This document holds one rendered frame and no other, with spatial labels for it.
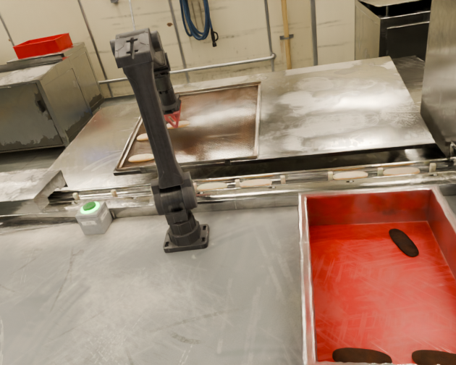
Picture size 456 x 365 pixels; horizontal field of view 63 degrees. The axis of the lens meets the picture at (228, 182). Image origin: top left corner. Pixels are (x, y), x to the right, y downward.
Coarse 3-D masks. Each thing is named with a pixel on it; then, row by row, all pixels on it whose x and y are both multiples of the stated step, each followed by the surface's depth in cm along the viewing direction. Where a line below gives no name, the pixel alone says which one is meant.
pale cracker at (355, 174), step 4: (340, 172) 111; (344, 172) 110; (348, 172) 110; (352, 172) 109; (356, 172) 109; (360, 172) 109; (364, 172) 109; (336, 176) 110; (340, 176) 109; (344, 176) 108; (348, 176) 108; (352, 176) 108; (356, 176) 108; (360, 176) 107; (364, 176) 107
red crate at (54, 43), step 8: (32, 40) 427; (40, 40) 427; (48, 40) 426; (56, 40) 395; (64, 40) 411; (16, 48) 399; (24, 48) 398; (32, 48) 398; (40, 48) 398; (48, 48) 397; (56, 48) 397; (64, 48) 409; (24, 56) 403
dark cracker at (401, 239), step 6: (390, 234) 90; (396, 234) 89; (402, 234) 88; (396, 240) 87; (402, 240) 87; (408, 240) 86; (402, 246) 85; (408, 246) 85; (414, 246) 85; (408, 252) 84; (414, 252) 83
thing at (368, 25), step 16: (368, 0) 273; (384, 0) 255; (400, 0) 239; (416, 0) 225; (368, 16) 266; (400, 16) 231; (416, 16) 230; (368, 32) 272; (384, 32) 237; (400, 32) 236; (416, 32) 235; (368, 48) 276; (384, 48) 242; (400, 48) 241; (416, 48) 240
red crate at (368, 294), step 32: (352, 224) 96; (384, 224) 94; (416, 224) 92; (320, 256) 88; (352, 256) 86; (384, 256) 85; (416, 256) 83; (320, 288) 80; (352, 288) 79; (384, 288) 77; (416, 288) 76; (448, 288) 75; (320, 320) 74; (352, 320) 72; (384, 320) 71; (416, 320) 70; (448, 320) 69; (320, 352) 68; (384, 352) 66; (448, 352) 64
